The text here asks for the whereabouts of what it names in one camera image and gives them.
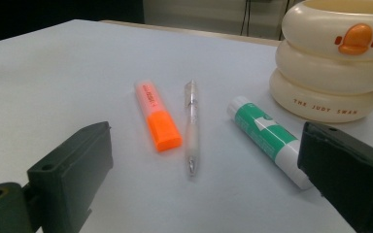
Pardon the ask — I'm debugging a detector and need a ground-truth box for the black wall cable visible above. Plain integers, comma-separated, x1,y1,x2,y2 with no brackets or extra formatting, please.
240,0,249,37

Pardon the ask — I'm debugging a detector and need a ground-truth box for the cream duck pen holder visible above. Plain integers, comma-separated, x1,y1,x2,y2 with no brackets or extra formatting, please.
269,0,373,124

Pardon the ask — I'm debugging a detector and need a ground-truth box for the black curtain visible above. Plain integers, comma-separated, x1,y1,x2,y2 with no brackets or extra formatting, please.
0,0,145,47

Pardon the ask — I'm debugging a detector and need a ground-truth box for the green and white glue stick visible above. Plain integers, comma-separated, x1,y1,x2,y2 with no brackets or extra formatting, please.
226,95,315,190

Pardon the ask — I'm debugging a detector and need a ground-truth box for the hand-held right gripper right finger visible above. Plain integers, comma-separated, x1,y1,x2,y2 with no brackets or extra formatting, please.
297,121,373,233

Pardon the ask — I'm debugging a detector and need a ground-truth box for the clear ballpoint pen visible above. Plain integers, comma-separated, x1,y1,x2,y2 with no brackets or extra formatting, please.
184,80,199,178

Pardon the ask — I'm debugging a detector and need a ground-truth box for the orange highlighter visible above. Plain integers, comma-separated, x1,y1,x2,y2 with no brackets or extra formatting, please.
134,79,184,153

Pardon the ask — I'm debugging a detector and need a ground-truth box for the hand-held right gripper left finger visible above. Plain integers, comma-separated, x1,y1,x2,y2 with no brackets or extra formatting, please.
26,121,115,233

